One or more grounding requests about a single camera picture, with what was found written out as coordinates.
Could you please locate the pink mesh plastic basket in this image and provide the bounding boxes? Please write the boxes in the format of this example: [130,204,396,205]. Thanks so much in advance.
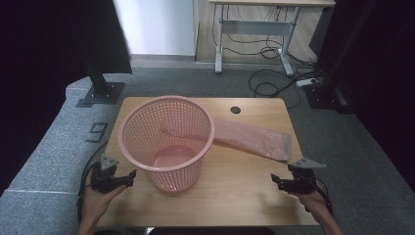
[117,95,216,194]

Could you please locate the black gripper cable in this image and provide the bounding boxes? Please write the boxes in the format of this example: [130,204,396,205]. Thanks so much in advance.
[304,175,335,218]
[76,141,110,226]

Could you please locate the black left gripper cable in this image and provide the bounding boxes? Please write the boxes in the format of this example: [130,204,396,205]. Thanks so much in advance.
[76,141,110,226]

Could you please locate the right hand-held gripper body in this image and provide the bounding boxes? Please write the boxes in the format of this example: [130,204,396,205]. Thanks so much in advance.
[280,157,328,194]

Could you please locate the white power strip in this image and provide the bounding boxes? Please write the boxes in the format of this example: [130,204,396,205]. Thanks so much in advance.
[296,77,319,88]

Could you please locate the white desk frame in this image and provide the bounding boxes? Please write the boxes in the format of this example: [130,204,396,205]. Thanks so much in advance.
[208,0,337,76]

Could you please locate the pink plastic bag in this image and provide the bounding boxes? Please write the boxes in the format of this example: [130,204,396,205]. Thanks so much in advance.
[161,117,293,164]

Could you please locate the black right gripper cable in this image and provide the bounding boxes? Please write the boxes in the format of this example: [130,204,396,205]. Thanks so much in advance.
[304,175,335,218]

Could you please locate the person's right hand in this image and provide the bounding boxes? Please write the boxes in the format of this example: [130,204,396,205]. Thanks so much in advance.
[289,181,332,216]

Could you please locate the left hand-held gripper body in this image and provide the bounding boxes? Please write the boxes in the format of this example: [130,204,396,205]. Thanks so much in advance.
[89,154,130,194]

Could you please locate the black cable bundle under desk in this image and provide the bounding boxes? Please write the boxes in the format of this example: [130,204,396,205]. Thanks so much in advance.
[211,4,322,67]

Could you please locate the black metal stand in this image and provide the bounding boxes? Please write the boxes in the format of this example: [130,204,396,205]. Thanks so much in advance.
[302,0,381,112]
[75,55,126,109]

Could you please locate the person's left hand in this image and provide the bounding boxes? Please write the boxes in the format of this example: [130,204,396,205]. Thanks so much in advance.
[80,174,127,222]

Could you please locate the black looped floor cable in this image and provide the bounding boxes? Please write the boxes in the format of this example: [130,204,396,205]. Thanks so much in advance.
[248,63,324,111]

